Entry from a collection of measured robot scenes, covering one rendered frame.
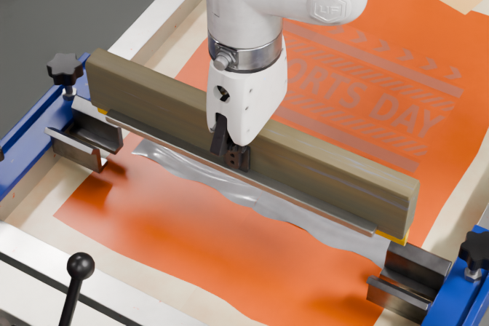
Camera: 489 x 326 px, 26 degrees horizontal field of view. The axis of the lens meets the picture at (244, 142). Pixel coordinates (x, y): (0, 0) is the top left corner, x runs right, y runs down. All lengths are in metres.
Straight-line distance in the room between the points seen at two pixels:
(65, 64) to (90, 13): 1.66
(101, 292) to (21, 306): 0.10
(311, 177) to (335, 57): 0.38
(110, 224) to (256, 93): 0.32
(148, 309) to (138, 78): 0.26
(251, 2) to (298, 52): 0.52
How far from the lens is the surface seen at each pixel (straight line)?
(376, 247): 1.28
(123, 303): 1.20
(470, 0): 1.61
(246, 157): 1.17
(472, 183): 1.37
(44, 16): 3.01
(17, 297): 1.16
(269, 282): 1.25
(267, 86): 1.10
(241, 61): 1.04
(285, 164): 1.15
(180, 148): 1.21
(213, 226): 1.30
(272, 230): 1.29
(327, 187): 1.14
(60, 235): 1.31
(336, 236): 1.29
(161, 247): 1.28
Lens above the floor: 2.00
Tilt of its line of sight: 49 degrees down
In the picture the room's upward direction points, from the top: straight up
